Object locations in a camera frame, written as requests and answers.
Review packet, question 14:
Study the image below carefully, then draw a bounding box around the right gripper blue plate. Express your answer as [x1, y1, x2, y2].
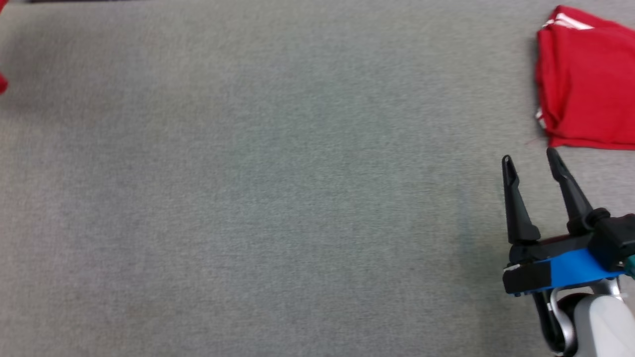
[502, 147, 627, 297]

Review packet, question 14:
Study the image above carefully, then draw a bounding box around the red white-sleeved shirt with label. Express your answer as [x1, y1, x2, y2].
[535, 5, 635, 151]

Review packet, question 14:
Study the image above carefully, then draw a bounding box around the crumpled red white-trimmed garment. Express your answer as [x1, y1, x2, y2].
[0, 0, 8, 95]

